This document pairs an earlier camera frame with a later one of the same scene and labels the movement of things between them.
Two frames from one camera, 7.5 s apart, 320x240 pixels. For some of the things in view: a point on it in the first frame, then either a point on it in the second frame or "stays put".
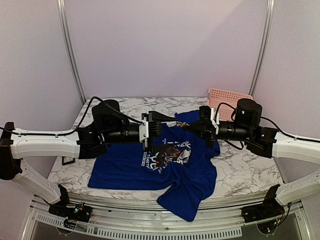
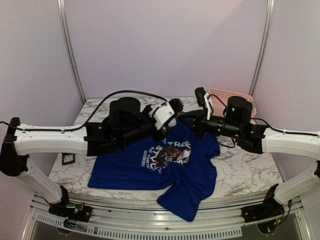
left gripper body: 150,140 → 162,136
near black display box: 67,160 stays put
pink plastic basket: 215,96 stays put
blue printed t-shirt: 181,166 stays put
